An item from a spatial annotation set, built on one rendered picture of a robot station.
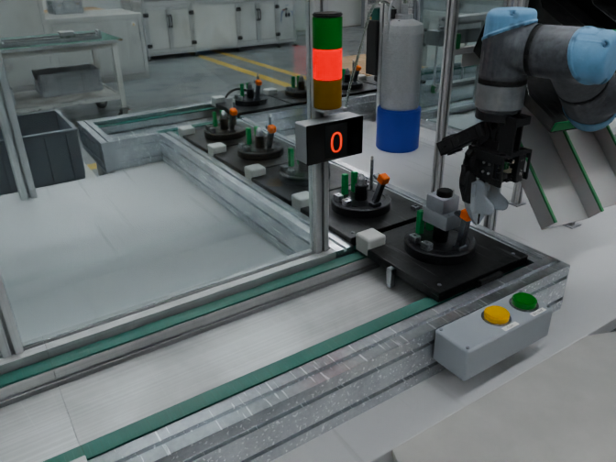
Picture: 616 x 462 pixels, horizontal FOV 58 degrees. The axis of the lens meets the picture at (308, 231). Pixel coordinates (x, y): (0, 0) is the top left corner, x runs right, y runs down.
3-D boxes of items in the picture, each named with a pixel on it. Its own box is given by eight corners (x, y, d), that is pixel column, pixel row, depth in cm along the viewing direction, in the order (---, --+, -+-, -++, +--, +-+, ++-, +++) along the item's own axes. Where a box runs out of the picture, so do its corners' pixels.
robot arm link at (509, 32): (529, 12, 78) (475, 8, 84) (517, 90, 83) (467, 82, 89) (553, 7, 83) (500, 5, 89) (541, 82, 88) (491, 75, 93)
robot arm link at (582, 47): (630, 61, 82) (556, 54, 89) (620, 15, 73) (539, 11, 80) (608, 109, 81) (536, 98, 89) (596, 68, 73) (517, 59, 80)
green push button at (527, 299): (540, 309, 94) (542, 300, 94) (525, 317, 92) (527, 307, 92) (521, 299, 97) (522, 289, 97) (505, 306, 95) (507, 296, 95)
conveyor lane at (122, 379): (519, 302, 113) (526, 258, 108) (99, 507, 72) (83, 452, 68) (421, 247, 134) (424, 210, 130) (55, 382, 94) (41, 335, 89)
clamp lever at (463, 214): (467, 246, 106) (476, 211, 102) (460, 248, 105) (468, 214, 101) (454, 236, 108) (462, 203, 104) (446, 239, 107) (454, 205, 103)
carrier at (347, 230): (434, 218, 128) (438, 167, 122) (350, 247, 116) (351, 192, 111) (368, 187, 146) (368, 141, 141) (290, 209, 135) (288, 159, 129)
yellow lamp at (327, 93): (347, 106, 97) (347, 79, 95) (324, 111, 95) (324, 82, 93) (331, 102, 101) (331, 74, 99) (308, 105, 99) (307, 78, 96)
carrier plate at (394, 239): (526, 264, 109) (528, 254, 108) (438, 302, 97) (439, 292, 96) (438, 221, 127) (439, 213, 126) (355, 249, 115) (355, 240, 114)
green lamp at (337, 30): (347, 48, 93) (348, 16, 91) (324, 50, 90) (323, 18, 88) (331, 44, 97) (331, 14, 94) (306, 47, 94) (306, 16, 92)
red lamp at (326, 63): (347, 78, 95) (347, 48, 93) (324, 82, 93) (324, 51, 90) (331, 73, 99) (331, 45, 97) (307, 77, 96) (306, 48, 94)
